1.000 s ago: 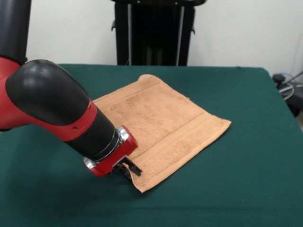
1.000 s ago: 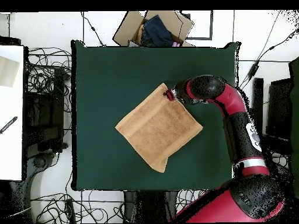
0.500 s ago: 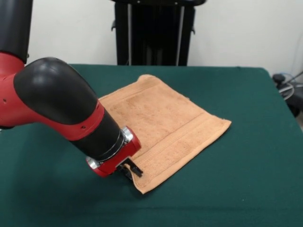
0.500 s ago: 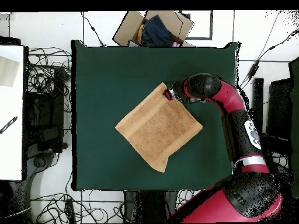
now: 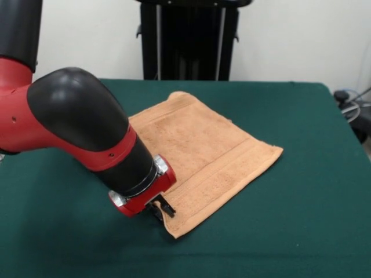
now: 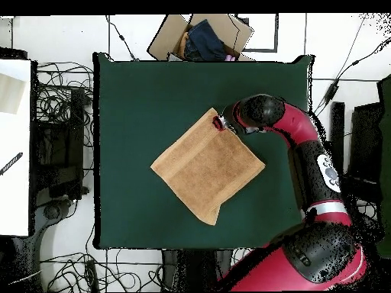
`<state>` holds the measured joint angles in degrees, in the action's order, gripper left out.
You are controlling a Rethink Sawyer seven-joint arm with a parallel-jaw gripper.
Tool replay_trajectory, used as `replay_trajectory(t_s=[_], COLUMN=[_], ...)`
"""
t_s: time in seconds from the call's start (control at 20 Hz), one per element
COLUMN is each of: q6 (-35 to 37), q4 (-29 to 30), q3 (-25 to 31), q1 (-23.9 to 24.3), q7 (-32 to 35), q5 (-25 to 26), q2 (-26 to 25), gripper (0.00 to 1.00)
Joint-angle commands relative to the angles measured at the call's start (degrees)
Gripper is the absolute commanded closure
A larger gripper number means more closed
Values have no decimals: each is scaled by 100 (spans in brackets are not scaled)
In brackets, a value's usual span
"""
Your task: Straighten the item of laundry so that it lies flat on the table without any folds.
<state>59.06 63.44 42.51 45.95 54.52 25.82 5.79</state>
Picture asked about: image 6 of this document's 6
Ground tan terry towel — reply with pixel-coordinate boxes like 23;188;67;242
150;107;267;227

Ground black metal frame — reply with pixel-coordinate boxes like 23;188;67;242
329;101;384;204

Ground dark green fabric sheet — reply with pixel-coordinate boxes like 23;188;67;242
373;74;391;260

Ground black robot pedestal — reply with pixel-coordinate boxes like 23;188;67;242
161;249;234;292

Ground black cable with inline plug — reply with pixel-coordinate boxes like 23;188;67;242
105;14;140;62

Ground dark green table cloth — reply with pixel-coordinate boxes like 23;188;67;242
92;52;315;251

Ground black metal stand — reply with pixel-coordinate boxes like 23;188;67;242
30;87;87;201

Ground white desk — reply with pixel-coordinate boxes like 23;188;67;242
0;58;32;237

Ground orange cloth item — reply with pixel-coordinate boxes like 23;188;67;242
178;31;189;58

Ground black ribbed strap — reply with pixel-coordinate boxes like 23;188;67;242
0;151;24;177

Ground black cable with adapter block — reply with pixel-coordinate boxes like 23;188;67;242
309;36;391;129

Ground dark blue jeans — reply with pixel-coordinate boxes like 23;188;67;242
183;18;227;62

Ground brown cardboard box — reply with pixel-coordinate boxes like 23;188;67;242
147;13;254;62

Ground beige cardboard piece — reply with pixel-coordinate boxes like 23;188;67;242
0;72;26;115

